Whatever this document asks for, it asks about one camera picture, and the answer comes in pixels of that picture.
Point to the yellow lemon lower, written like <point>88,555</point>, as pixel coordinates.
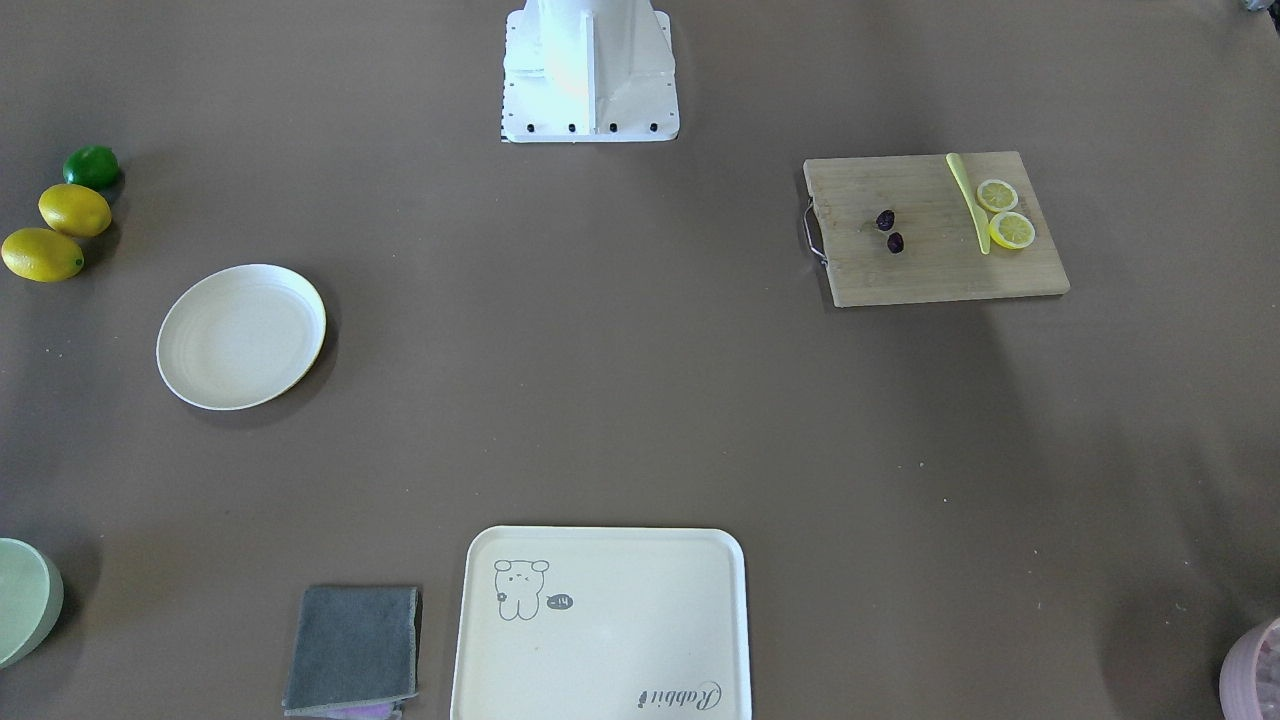
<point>42,255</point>

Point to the pink bowl with ice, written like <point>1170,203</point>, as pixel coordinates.
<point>1249,676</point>

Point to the yellow lemon upper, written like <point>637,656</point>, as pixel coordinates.
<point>75,210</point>

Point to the yellow plastic knife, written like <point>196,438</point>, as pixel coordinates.
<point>980,219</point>

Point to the lemon slice upper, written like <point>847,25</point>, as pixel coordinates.
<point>997,196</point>

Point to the bamboo cutting board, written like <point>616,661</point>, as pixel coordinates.
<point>941,261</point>

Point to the light green bowl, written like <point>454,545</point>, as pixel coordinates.
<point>32,593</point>

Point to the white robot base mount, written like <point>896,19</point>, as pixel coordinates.
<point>589,72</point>

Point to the grey folded cloth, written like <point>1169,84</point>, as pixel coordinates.
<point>355,652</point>

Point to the cream round plate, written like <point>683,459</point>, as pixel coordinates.
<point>241,337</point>

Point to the yellow lemon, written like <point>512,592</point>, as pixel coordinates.
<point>75,210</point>
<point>42,255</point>

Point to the cream rectangular tray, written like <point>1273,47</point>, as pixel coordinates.
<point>603,623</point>

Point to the lemon slice lower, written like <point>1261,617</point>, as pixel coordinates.
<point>1012,230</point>

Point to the lemon slice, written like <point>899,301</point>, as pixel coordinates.
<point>997,196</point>
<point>1012,230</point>

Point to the green lime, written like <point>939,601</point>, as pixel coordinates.
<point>92,166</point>

